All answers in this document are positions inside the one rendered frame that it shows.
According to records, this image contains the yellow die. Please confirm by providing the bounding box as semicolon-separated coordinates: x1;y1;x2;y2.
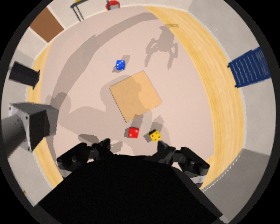
149;129;161;142

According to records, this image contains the blue die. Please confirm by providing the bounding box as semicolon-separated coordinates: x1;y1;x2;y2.
116;60;125;70

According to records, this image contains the red die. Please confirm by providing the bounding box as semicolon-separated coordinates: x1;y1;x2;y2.
128;127;139;138

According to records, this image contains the tan square mat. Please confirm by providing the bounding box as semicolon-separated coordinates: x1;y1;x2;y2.
110;71;162;122

